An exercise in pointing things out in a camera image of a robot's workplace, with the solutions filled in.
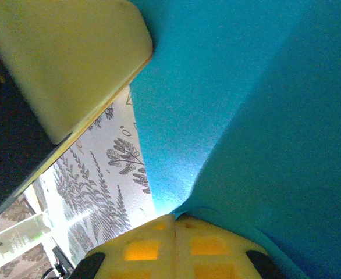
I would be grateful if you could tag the blue square paper sheet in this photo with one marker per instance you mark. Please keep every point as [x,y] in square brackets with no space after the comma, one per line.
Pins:
[246,116]

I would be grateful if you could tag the aluminium long cross rail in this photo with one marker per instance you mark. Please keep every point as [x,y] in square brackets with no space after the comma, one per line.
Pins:
[22,235]

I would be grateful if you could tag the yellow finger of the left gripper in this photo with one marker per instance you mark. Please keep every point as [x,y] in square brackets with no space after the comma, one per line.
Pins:
[71,58]

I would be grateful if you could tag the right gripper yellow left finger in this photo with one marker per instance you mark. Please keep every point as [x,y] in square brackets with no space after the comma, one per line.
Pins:
[147,261]

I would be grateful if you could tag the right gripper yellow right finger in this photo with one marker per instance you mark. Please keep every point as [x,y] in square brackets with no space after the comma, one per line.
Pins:
[211,261]

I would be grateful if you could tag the floral table cover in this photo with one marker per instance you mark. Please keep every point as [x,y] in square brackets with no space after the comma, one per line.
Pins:
[100,189]

